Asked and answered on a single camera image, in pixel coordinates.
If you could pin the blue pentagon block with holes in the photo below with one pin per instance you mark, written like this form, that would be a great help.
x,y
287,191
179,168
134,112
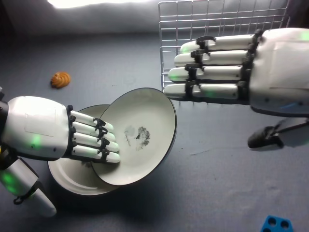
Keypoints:
x,y
275,222

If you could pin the orange swirl cookie toy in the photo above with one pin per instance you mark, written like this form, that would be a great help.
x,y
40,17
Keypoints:
x,y
60,80

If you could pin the grey table cloth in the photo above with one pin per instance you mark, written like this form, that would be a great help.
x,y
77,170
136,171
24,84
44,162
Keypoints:
x,y
193,193

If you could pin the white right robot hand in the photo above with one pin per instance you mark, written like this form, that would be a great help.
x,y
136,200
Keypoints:
x,y
280,67

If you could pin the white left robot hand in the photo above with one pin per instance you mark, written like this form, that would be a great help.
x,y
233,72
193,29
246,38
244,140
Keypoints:
x,y
36,125

